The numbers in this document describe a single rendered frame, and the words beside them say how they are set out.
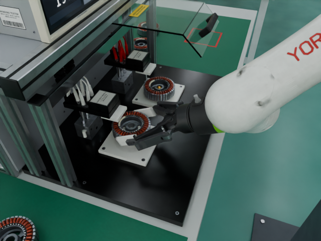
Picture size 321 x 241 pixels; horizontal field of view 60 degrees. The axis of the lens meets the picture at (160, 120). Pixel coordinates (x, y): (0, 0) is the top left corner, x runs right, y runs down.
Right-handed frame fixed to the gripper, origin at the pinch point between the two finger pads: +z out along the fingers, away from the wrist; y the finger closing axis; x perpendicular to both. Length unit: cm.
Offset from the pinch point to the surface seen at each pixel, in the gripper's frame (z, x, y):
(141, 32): 26, -6, -68
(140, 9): -4.1, -23.8, -26.4
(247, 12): -14, 17, -117
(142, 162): -2.9, 7.5, 7.4
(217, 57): -8, 14, -61
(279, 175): -16, 102, -67
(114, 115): 1.8, -6.0, 1.8
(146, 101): 5.0, 3.4, -18.0
